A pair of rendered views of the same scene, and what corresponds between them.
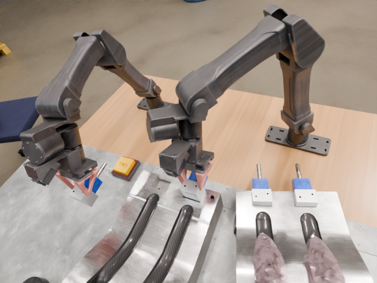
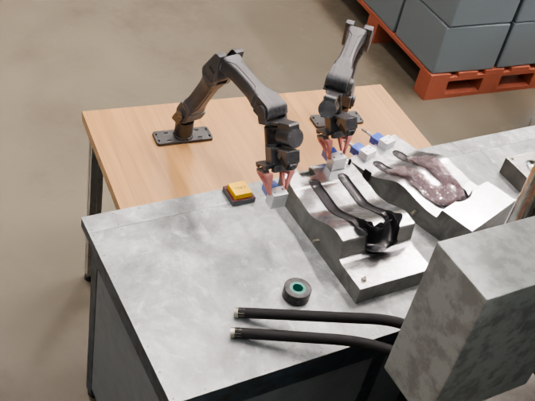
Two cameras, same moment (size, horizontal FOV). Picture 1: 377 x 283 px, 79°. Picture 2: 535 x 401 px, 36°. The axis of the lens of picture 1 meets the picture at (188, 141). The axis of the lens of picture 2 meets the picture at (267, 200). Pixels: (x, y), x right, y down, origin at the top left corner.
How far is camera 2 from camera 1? 2.39 m
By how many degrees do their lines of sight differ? 51
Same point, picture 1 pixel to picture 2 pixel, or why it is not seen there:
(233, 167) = (318, 154)
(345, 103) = not seen: hidden behind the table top
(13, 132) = not seen: outside the picture
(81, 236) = (273, 252)
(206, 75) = (346, 64)
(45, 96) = (270, 101)
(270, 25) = (358, 31)
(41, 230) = (232, 273)
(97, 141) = (164, 193)
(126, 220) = (314, 203)
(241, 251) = (389, 178)
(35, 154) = (298, 138)
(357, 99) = not seen: hidden behind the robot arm
